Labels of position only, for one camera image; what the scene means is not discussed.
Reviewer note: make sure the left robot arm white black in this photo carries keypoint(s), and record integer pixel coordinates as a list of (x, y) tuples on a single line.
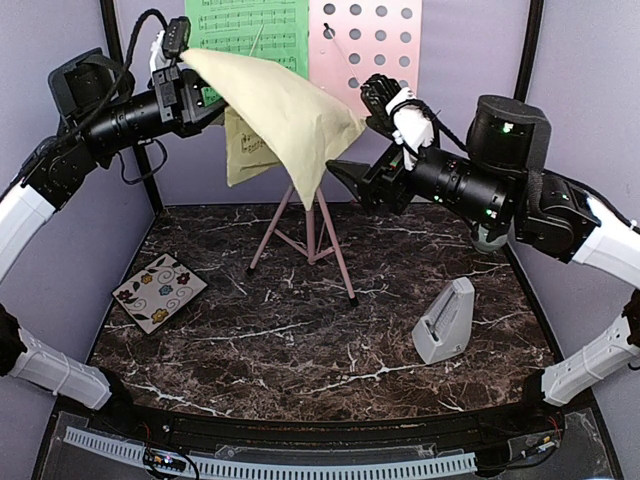
[(99, 117)]

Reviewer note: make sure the pink perforated music stand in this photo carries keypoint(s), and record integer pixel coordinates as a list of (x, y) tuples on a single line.
[(320, 232)]

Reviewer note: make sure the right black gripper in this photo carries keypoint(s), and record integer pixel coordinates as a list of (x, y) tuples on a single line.
[(386, 169)]

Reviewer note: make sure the grey slotted cable duct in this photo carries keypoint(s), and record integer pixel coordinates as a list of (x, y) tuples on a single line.
[(202, 467)]

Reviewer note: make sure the right black frame post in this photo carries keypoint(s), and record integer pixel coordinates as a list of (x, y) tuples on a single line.
[(529, 49)]

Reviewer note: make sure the white metronome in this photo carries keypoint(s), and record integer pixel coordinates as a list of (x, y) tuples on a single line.
[(444, 329)]

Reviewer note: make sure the black front rail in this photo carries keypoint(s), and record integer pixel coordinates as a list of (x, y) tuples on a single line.
[(477, 428)]

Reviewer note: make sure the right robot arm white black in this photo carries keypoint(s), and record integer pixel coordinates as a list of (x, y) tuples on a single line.
[(502, 186)]

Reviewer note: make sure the floral square tile coaster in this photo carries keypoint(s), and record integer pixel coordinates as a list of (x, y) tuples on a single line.
[(156, 293)]

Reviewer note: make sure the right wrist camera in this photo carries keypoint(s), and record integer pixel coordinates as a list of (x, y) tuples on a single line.
[(397, 113)]

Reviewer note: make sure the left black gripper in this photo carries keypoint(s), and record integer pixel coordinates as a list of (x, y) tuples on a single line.
[(180, 99)]

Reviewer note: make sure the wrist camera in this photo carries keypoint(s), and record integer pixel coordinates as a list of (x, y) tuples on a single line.
[(169, 44), (397, 113)]

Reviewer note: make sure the pale green ceramic bowl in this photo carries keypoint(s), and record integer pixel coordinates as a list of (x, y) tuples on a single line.
[(487, 241)]

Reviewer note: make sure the green sheet music page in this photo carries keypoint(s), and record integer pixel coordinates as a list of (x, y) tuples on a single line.
[(266, 29)]

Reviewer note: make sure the black frame post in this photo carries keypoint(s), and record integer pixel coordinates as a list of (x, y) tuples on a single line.
[(115, 50), (529, 49)]

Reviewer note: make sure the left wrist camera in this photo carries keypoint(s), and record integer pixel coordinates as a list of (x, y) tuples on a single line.
[(169, 44)]

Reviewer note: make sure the small circuit board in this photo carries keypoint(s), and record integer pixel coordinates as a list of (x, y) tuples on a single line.
[(163, 462)]

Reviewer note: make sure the left black frame post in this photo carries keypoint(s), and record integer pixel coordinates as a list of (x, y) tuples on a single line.
[(115, 50)]

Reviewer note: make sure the yellow paper sheet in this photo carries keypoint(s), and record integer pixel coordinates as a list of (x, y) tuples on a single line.
[(274, 116)]

